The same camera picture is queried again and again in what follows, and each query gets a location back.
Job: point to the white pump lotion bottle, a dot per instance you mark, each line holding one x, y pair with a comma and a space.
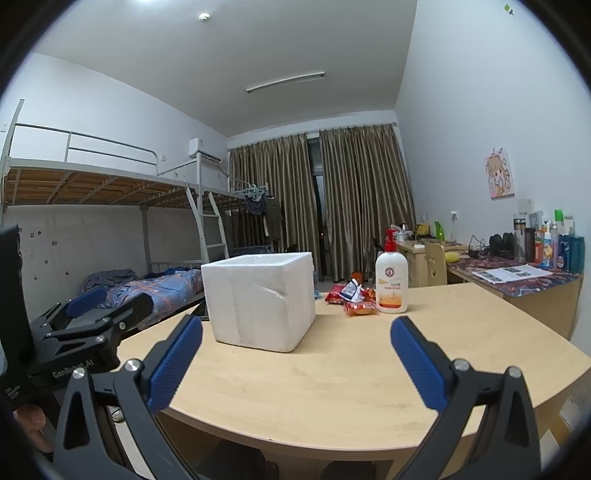
391, 286

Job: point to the blue plaid quilt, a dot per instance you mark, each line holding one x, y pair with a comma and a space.
157, 290

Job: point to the green wall hook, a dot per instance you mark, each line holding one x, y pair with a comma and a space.
509, 9

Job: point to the yellow desk item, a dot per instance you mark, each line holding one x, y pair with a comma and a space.
422, 229

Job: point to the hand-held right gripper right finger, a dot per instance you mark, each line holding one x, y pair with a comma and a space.
418, 364

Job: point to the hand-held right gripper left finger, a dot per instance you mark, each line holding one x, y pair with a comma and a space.
175, 364

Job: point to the white air conditioner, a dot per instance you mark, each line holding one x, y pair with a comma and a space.
203, 147

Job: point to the black headphones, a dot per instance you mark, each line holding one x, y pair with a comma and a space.
501, 244

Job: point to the printed paper sheet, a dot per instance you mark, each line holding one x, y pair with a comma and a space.
512, 273

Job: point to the group of toiletry bottles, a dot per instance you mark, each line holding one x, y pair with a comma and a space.
563, 249

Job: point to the red snack packet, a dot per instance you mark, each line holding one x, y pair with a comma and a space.
334, 295
362, 308

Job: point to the white red sachet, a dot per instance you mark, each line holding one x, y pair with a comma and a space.
353, 290

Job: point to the white wall switch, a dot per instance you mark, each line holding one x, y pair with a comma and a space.
526, 206

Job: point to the cartoon wall poster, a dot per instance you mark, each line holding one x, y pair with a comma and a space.
500, 174

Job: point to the person's left hand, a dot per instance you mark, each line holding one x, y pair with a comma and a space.
32, 424

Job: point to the hanging dark clothes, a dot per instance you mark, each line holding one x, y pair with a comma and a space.
270, 212

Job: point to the wooden chair with face cutout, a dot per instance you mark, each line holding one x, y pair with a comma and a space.
435, 265

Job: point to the brown curtain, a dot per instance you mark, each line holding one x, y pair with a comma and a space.
364, 198
277, 203

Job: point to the ceiling tube light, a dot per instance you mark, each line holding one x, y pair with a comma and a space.
286, 81

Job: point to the light wooden desk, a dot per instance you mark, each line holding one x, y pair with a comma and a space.
415, 263

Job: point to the white foam box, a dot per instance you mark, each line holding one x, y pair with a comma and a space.
258, 304

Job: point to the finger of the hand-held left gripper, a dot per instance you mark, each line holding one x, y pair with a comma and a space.
124, 311
87, 297

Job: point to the desk with patterned cover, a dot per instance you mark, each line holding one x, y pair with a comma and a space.
540, 295

